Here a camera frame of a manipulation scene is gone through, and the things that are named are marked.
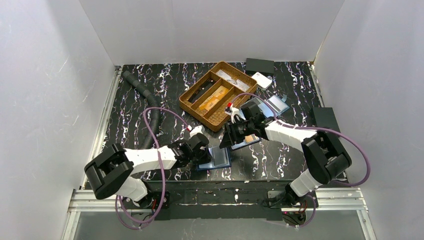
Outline brown woven divider tray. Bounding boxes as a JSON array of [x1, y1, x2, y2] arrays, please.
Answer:
[[179, 61, 258, 132]]

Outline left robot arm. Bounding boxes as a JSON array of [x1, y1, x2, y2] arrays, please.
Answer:
[[84, 133, 211, 201]]

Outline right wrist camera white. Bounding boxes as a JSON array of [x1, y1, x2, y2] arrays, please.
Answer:
[[224, 102, 245, 124]]

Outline white card in tray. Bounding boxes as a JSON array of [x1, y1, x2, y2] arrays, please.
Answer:
[[215, 69, 241, 87]]

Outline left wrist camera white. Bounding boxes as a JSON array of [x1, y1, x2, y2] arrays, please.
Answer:
[[187, 125, 205, 138]]

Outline black box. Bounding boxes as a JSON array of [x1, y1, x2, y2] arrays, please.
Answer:
[[310, 107, 340, 132], [245, 58, 275, 75]]

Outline yellow card in holder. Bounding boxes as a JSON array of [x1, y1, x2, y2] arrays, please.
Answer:
[[244, 134, 257, 143]]

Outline light blue card holder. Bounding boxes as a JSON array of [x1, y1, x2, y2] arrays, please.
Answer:
[[262, 95, 290, 117]]

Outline navy blue card holder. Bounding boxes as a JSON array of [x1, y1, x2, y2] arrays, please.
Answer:
[[196, 146, 232, 171]]

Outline orange card in tray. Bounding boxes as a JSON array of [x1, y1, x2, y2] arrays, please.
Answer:
[[207, 85, 229, 101]]

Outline black box at right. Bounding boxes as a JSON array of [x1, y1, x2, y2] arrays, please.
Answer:
[[310, 107, 340, 132]]

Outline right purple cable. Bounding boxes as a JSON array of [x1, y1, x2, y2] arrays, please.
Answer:
[[229, 92, 372, 229]]

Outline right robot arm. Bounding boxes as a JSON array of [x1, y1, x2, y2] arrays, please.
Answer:
[[219, 102, 352, 204]]

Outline black box at back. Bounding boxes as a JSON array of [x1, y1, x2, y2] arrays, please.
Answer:
[[245, 58, 275, 75]]

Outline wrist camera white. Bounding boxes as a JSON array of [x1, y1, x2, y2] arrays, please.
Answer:
[[224, 102, 245, 124], [187, 125, 205, 138]]

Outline black corrugated hose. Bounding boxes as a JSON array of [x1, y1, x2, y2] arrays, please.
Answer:
[[122, 70, 162, 150]]

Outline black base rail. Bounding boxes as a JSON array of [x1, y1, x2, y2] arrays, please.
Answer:
[[121, 178, 319, 222]]

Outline white card black stripe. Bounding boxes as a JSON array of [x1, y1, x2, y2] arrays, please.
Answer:
[[230, 79, 250, 92]]

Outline white small box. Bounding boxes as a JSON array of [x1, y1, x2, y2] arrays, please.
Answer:
[[251, 72, 273, 91]]

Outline orange VIP card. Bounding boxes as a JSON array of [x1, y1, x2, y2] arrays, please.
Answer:
[[198, 97, 220, 111]]

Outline black card holder open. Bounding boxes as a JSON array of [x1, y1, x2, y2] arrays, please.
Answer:
[[230, 134, 261, 151]]

